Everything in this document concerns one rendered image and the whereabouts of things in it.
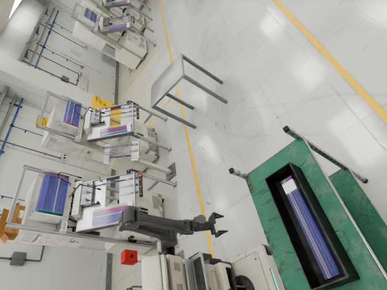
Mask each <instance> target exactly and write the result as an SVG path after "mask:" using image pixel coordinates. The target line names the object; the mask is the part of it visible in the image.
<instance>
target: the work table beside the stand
mask: <svg viewBox="0 0 387 290"><path fill-rule="evenodd" d="M183 60H185V61H186V62H188V63H189V64H191V65H193V66H194V67H196V68H197V69H198V70H200V71H201V72H203V73H205V74H206V75H208V76H209V77H210V78H212V79H213V80H215V81H217V82H218V83H220V84H223V81H222V80H220V79H219V78H217V77H216V76H215V75H213V74H212V73H210V72H208V71H207V70H205V69H204V68H203V67H201V66H199V65H198V64H197V63H195V62H194V61H192V60H191V59H189V58H188V57H186V56H185V55H183V54H182V53H180V55H179V56H178V57H177V58H176V59H175V60H174V61H173V62H172V63H171V64H170V66H169V67H168V68H167V69H166V70H165V71H164V72H163V73H162V74H161V75H160V77H159V78H158V79H157V80H156V81H155V82H154V83H153V84H152V85H151V108H152V109H154V110H157V111H159V112H161V113H163V114H165V115H167V116H169V117H171V118H173V119H175V120H177V121H179V122H181V123H183V124H185V125H187V126H189V127H191V128H193V129H196V126H195V125H193V124H191V123H189V122H187V121H185V120H183V119H181V118H179V117H177V116H175V115H173V114H171V113H169V112H167V111H165V110H163V109H161V108H159V107H157V106H156V105H157V104H158V103H159V102H160V101H161V100H162V99H163V98H164V97H165V96H167V97H169V98H171V99H173V100H175V101H177V102H179V103H181V104H182V105H184V106H186V107H188V108H190V109H192V110H193V109H194V107H193V106H191V105H190V104H188V103H186V102H184V101H182V100H180V99H179V98H177V97H175V96H173V95H171V94H169V92H170V91H171V90H172V89H173V88H174V87H175V86H176V85H177V84H178V83H179V82H180V81H181V80H182V79H183V78H184V79H185V80H187V81H188V82H190V83H192V84H194V85H195V86H197V87H198V88H200V89H202V90H203V91H205V92H206V93H208V94H210V95H212V96H213V97H215V98H216V99H218V100H220V101H221V102H223V103H224V104H227V100H226V99H224V98H222V97H221V96H219V95H217V94H216V93H214V92H213V91H211V90H210V89H208V88H206V87H205V86H203V85H201V84H200V83H199V82H197V81H195V80H194V79H192V78H190V77H189V76H187V75H185V73H184V62H183Z"/></svg>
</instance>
